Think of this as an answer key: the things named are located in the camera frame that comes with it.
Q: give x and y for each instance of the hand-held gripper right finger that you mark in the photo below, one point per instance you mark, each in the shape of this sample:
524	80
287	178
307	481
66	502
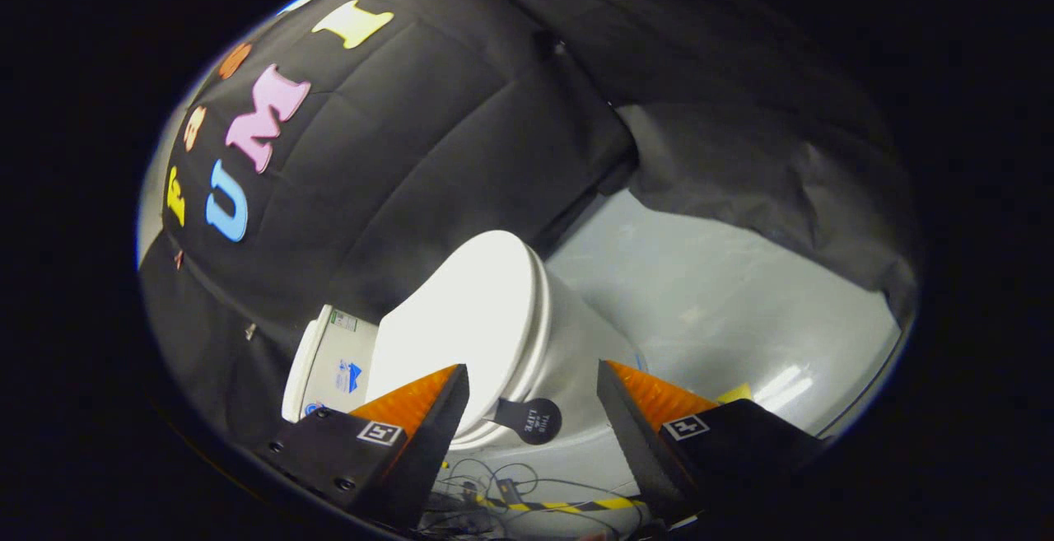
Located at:
638	442

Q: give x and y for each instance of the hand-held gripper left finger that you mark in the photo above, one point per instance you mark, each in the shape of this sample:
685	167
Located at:
428	450

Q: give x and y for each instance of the black round lid tag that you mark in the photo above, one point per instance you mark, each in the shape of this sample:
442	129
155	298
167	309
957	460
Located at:
535	422

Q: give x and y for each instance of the white toilet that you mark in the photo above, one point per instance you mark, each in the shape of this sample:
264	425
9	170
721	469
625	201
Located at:
576	335

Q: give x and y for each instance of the yellow black striped tape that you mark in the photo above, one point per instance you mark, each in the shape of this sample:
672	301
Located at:
576	506

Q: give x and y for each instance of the black backdrop cloth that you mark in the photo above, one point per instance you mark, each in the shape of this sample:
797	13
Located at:
428	154

